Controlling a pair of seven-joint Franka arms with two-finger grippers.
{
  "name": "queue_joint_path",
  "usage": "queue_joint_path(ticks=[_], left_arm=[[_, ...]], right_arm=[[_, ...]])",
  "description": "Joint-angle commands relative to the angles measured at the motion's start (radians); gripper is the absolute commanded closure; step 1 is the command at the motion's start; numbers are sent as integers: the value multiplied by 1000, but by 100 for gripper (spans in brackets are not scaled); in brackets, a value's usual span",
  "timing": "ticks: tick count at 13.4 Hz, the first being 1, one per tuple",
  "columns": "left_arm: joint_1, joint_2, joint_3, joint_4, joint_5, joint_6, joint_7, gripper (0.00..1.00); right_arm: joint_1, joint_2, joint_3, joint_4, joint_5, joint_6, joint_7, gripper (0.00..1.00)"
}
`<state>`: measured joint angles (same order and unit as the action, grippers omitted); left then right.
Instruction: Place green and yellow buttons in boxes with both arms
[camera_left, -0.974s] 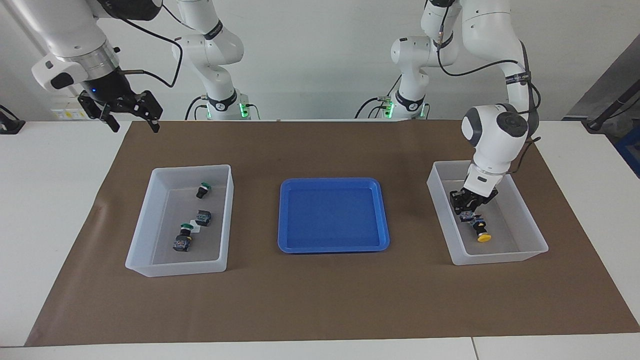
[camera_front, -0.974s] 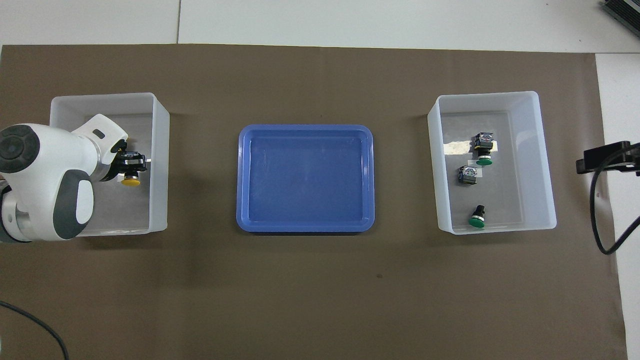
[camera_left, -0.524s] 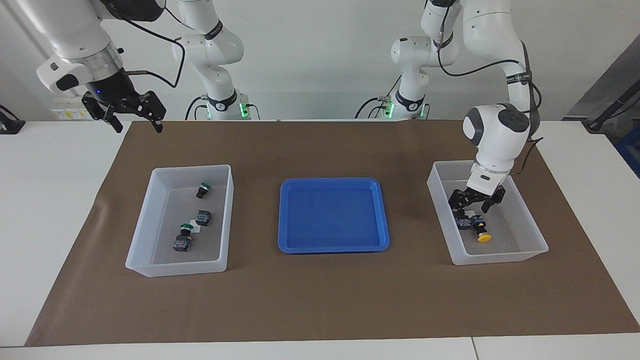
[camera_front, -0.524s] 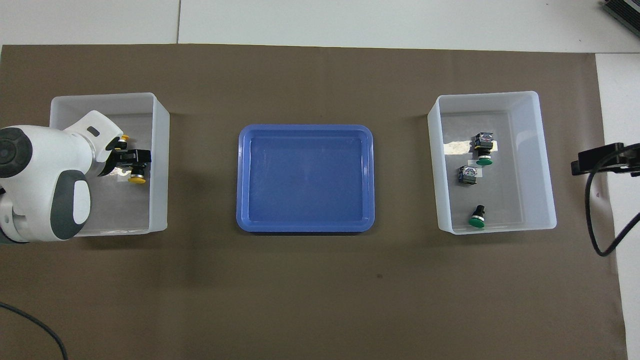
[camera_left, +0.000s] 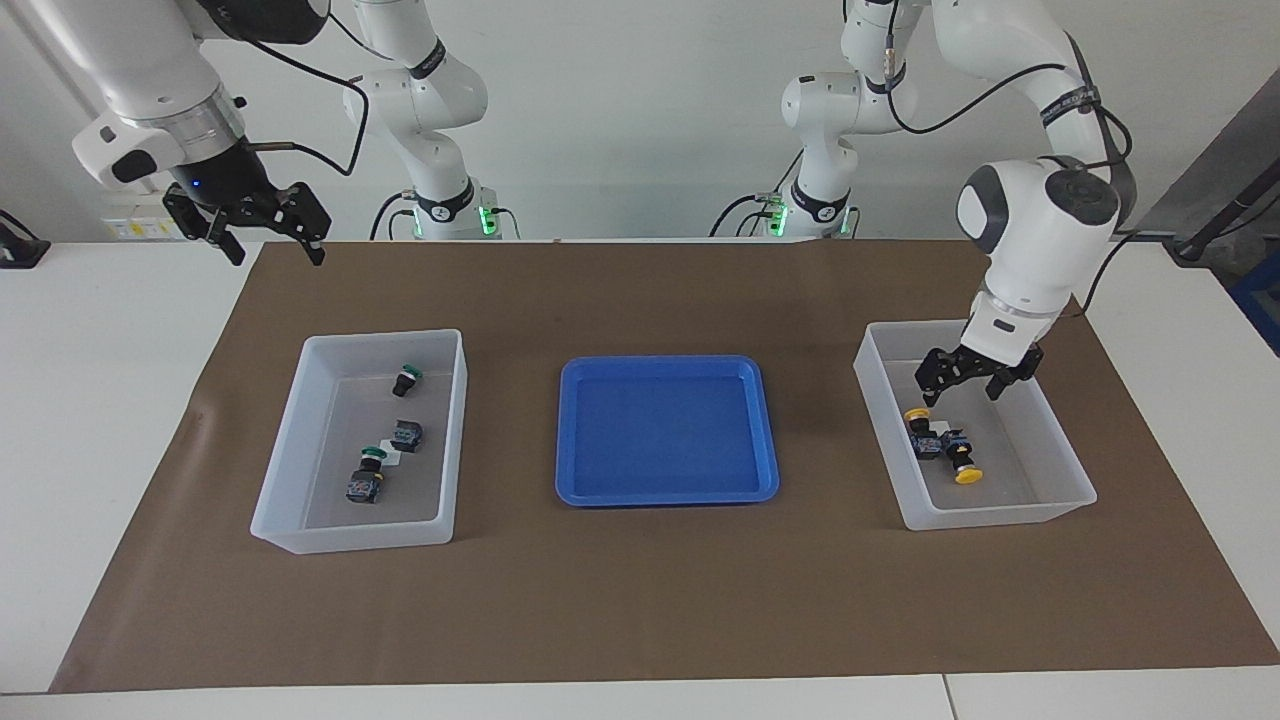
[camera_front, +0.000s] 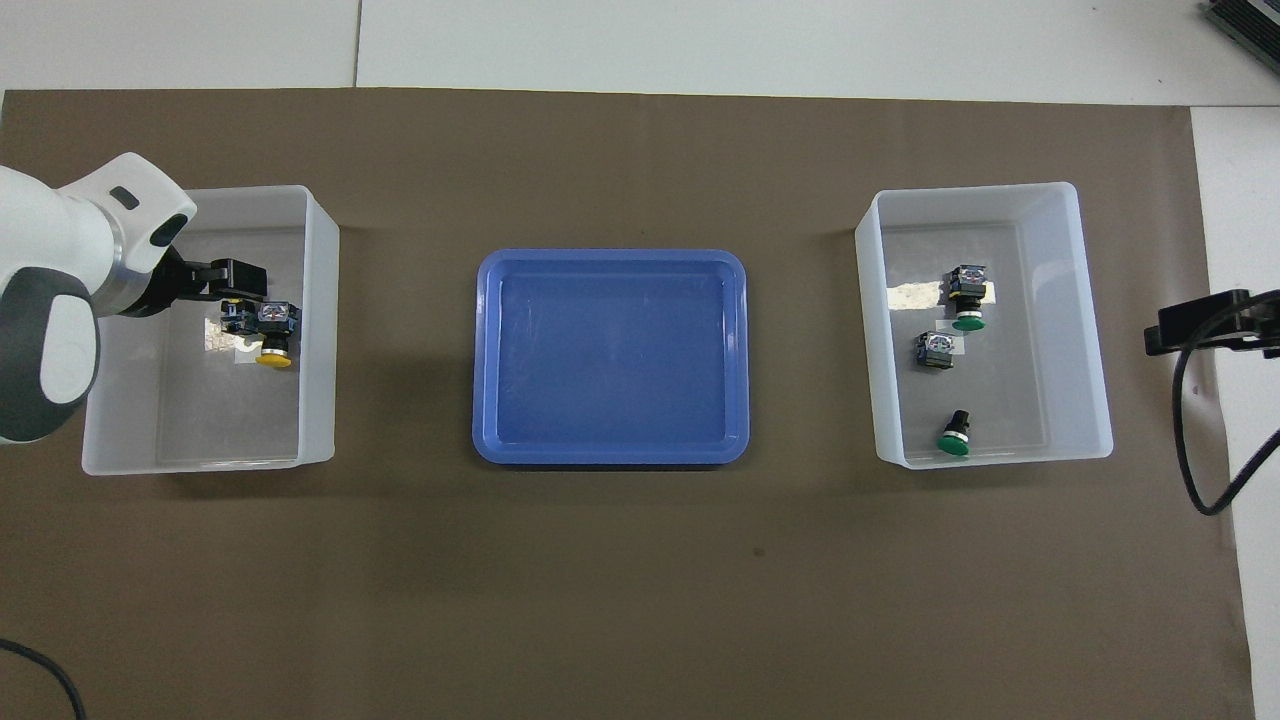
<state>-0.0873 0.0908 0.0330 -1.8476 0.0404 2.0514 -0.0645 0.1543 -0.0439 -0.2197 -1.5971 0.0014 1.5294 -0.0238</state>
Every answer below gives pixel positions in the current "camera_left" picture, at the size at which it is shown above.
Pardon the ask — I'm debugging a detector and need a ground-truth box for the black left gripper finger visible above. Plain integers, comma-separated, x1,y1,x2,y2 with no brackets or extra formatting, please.
985,350,1046,403
915,350,966,406

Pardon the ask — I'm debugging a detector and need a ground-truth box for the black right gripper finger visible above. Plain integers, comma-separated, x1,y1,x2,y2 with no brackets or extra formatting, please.
163,187,246,267
280,183,331,266

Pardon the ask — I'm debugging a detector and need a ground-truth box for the yellow push button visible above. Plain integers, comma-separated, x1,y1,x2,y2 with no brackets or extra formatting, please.
938,430,985,486
903,406,946,461

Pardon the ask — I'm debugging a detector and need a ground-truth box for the translucent white plastic box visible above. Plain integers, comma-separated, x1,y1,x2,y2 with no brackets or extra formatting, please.
853,318,1098,532
250,329,469,556

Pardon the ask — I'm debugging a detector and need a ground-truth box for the black device at table edge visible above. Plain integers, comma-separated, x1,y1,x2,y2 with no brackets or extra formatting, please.
0,210,51,269

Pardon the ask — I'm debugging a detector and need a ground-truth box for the blue crate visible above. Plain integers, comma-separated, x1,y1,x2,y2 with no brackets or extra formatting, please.
1228,262,1280,356

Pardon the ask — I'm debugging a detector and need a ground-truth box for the black pole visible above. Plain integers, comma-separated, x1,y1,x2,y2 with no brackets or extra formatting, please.
1175,180,1280,263

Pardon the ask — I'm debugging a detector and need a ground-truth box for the blue plastic tray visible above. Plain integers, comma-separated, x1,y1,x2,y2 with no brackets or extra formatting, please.
555,355,781,508

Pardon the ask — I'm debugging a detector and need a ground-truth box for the grey partition panel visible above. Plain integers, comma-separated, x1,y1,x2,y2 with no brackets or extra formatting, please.
1128,70,1280,241

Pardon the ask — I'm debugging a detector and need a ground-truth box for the brown table mat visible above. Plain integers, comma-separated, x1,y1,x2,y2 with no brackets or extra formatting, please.
50,240,1280,693

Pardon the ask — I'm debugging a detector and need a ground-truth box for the white wall socket strip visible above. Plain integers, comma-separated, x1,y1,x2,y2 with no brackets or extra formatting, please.
105,195,186,241

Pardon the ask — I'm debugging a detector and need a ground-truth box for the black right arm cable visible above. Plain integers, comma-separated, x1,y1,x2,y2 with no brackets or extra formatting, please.
240,30,371,179

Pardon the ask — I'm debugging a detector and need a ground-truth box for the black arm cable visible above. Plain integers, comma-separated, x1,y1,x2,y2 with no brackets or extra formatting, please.
240,30,371,179
880,0,1141,321

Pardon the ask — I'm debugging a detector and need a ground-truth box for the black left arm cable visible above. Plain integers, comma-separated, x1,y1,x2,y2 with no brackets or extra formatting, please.
880,0,1141,321

